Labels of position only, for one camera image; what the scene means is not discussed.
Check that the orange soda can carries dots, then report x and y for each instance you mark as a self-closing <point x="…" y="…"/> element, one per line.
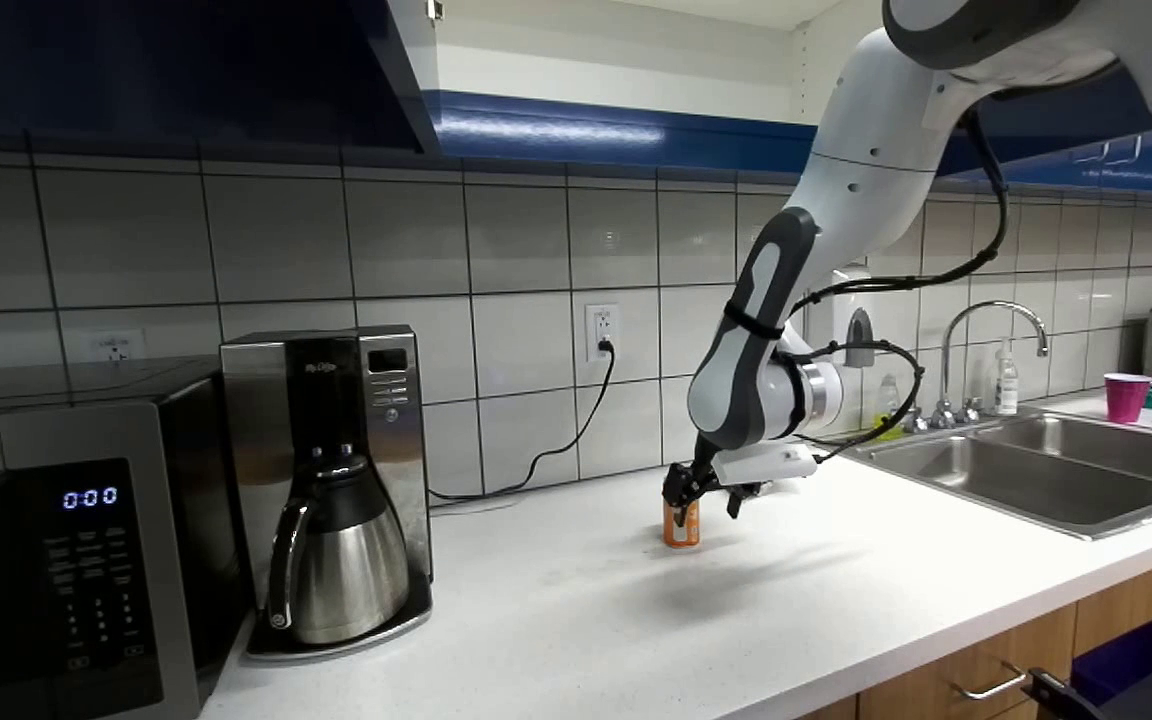
<point x="683" y="527"/>

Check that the wooden lower cabinet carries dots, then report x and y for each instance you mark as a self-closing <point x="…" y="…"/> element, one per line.
<point x="1136" y="602"/>

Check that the pink plastic cup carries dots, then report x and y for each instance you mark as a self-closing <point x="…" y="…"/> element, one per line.
<point x="1125" y="399"/>

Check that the chrome sink faucet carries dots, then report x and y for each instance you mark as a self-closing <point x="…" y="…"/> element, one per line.
<point x="958" y="333"/>

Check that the black steel coffee maker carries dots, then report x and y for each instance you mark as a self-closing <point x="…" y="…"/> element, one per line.
<point x="390" y="424"/>

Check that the stainless steel coffee carafe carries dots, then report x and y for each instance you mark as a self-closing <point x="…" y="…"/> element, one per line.
<point x="343" y="575"/>

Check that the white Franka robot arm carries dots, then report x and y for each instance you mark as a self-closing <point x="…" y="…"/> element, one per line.
<point x="871" y="146"/>

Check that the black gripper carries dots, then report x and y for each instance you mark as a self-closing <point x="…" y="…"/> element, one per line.
<point x="710" y="466"/>

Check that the stainless steel sink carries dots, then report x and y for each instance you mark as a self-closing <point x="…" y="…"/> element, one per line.
<point x="1041" y="486"/>

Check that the white wall outlet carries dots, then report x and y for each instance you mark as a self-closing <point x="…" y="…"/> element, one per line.
<point x="117" y="348"/>
<point x="602" y="324"/>

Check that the black steel microwave oven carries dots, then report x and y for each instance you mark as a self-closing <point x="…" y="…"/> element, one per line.
<point x="57" y="560"/>

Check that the blue upper cabinet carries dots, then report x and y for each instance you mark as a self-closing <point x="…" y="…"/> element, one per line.
<point x="201" y="64"/>

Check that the small white bottle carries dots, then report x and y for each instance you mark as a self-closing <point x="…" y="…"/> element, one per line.
<point x="1011" y="389"/>

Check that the blue plastic bin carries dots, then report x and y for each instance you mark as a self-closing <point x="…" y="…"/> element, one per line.
<point x="1142" y="663"/>

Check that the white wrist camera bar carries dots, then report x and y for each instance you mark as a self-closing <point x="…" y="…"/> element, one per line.
<point x="778" y="466"/>

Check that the blue cabinet door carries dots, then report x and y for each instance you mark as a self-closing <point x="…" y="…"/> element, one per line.
<point x="1100" y="113"/>

